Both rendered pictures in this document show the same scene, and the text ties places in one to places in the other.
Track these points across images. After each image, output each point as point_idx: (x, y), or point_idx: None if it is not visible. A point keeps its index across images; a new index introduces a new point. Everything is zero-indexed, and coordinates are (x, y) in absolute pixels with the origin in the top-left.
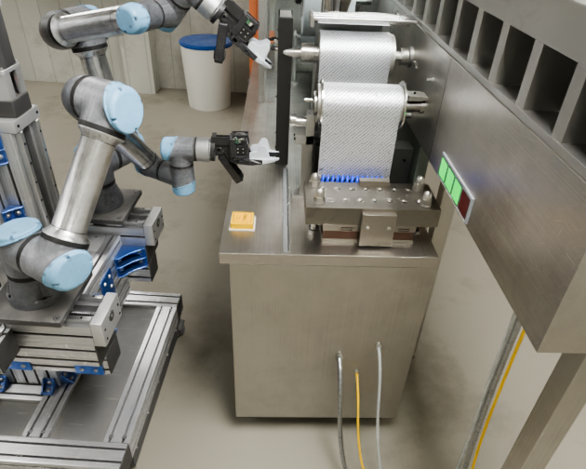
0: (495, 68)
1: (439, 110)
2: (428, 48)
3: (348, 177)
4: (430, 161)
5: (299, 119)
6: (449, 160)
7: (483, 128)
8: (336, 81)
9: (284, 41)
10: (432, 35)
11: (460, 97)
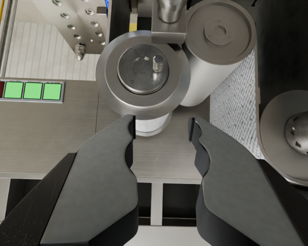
0: (1, 189)
1: (97, 127)
2: (165, 166)
3: (108, 1)
4: (95, 81)
5: (162, 9)
6: (45, 102)
7: None
8: (237, 98)
9: None
10: (163, 179)
11: (51, 153)
